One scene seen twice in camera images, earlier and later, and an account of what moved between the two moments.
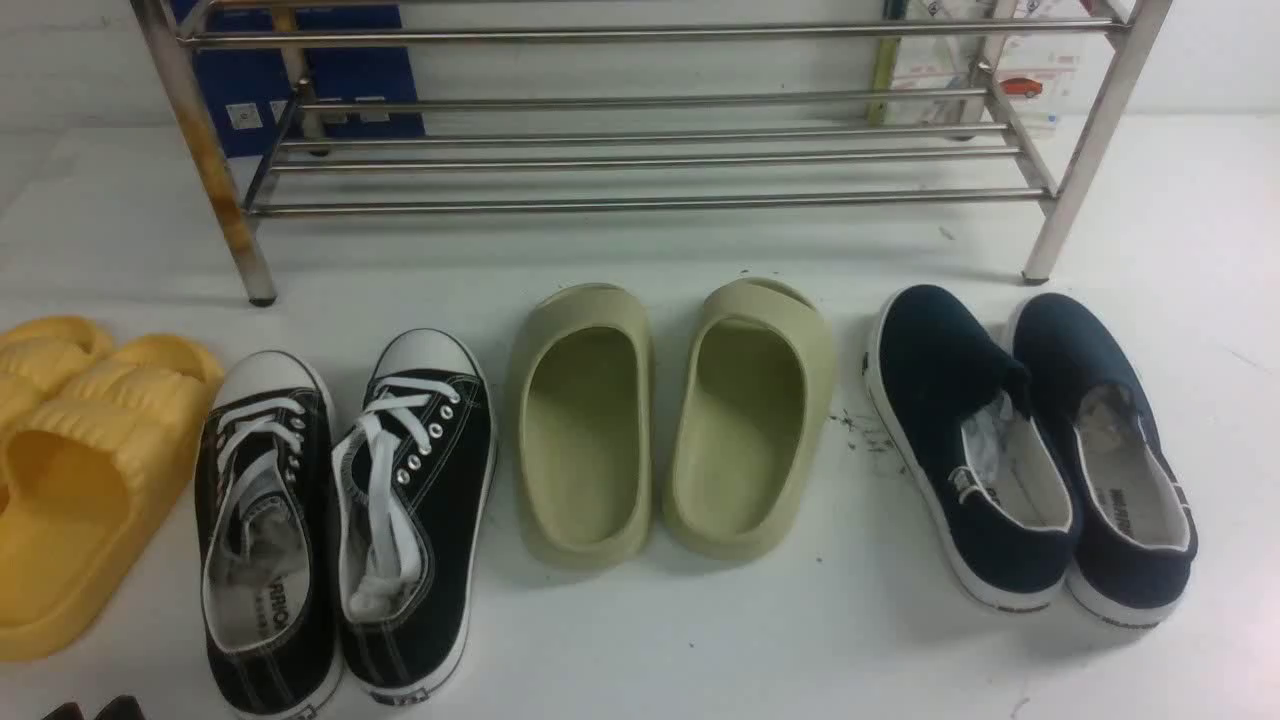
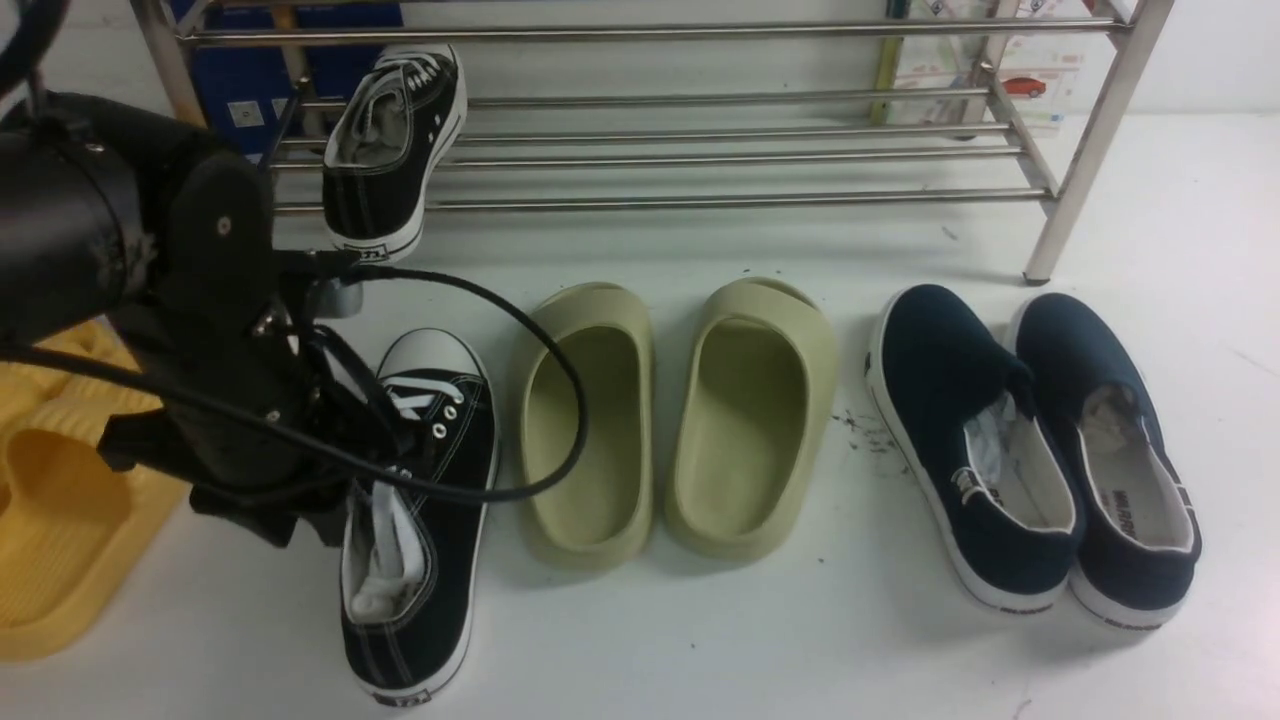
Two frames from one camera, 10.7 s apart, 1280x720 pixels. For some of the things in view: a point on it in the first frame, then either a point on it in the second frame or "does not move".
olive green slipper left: (583, 421) does not move
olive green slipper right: (753, 422) does not move
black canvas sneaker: (411, 482) does not move
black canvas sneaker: (266, 485) → (390, 141)
